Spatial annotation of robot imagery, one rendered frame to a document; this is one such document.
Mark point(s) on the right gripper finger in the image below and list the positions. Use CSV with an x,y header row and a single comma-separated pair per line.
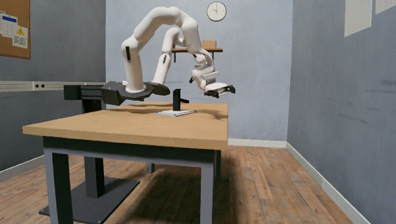
x,y
231,89
212,93

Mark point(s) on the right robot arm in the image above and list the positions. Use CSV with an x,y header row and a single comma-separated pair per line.
x,y
145,31

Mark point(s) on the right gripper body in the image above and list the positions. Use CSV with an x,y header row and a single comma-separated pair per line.
x,y
217,87

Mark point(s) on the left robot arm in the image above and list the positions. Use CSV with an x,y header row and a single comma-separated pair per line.
x,y
172,37

